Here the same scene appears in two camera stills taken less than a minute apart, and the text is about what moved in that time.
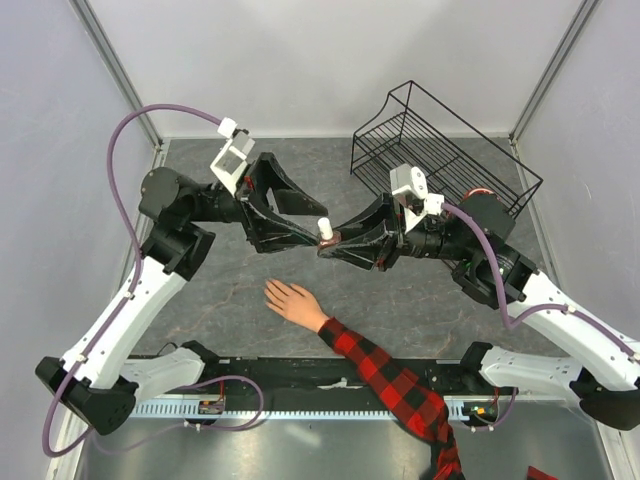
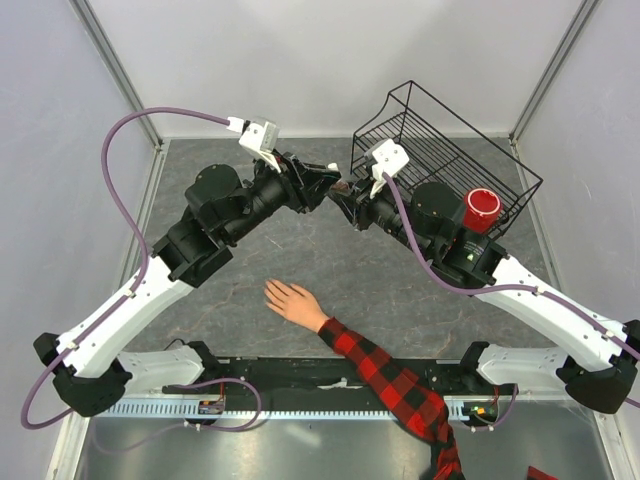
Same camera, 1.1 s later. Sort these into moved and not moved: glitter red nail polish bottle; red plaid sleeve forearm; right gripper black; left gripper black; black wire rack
Moved: left gripper black; right gripper black; glitter red nail polish bottle
Not moved: black wire rack; red plaid sleeve forearm
